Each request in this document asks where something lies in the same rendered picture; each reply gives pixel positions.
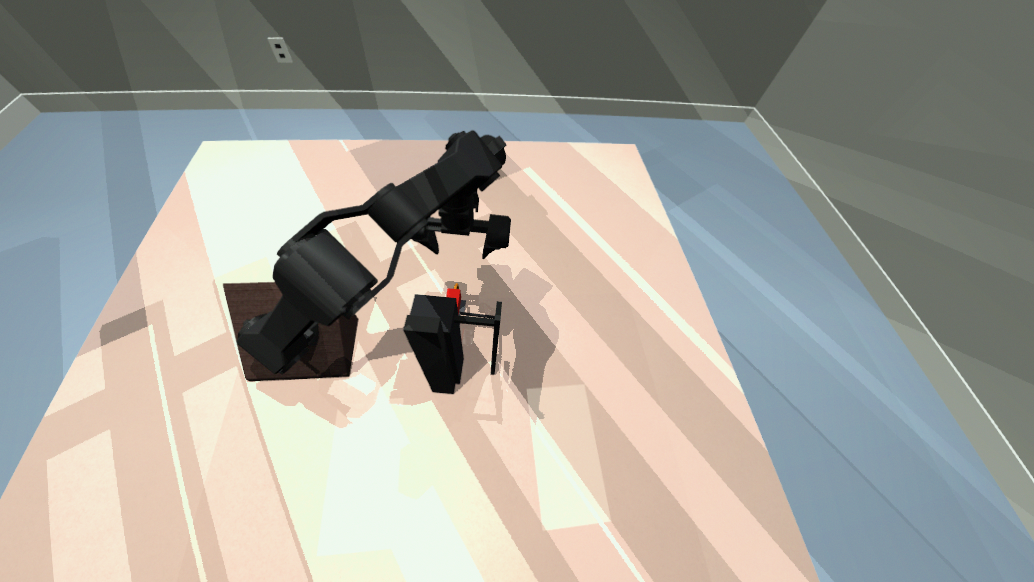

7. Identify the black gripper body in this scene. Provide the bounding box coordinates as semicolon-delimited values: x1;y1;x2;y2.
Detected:
412;200;511;248

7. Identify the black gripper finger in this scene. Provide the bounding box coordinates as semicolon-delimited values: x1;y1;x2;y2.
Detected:
413;231;439;255
482;233;501;259

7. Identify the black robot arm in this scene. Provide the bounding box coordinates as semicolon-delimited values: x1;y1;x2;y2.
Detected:
236;131;507;375

